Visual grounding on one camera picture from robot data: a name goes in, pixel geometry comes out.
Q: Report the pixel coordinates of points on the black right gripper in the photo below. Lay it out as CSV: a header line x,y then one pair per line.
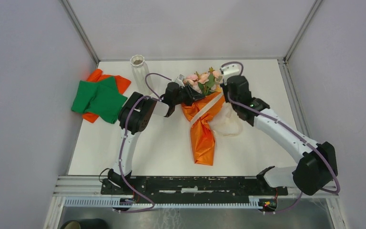
x,y
225,88

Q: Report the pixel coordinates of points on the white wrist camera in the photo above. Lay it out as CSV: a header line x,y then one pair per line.
x,y
180,80
232,69

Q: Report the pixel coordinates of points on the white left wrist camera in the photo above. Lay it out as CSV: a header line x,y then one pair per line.
x,y
180,80

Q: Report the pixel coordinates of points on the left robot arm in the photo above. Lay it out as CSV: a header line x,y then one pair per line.
x,y
134,118

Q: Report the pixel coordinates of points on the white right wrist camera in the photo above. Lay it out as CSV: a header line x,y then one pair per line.
x,y
232,69

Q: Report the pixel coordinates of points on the orange wrapping paper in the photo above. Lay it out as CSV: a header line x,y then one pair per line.
x,y
199,115

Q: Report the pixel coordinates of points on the pink artificial flower bouquet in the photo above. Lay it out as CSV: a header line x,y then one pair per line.
x,y
205,83

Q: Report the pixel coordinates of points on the green cloth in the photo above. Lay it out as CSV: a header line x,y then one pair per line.
x,y
101,98

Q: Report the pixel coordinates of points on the white ribbed vase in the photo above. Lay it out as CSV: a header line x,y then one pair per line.
x,y
140,70

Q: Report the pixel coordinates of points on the aluminium frame rail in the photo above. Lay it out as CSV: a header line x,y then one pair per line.
x,y
90,186

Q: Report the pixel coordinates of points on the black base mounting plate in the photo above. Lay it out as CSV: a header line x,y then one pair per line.
x,y
192,190

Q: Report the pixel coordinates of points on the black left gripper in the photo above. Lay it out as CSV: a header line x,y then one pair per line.
x,y
191,95

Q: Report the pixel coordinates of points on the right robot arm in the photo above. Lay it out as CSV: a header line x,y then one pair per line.
x,y
316,166

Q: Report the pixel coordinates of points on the cream printed ribbon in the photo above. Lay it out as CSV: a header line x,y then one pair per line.
x,y
226,123

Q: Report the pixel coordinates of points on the orange cloth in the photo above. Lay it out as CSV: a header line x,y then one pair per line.
x,y
97,75

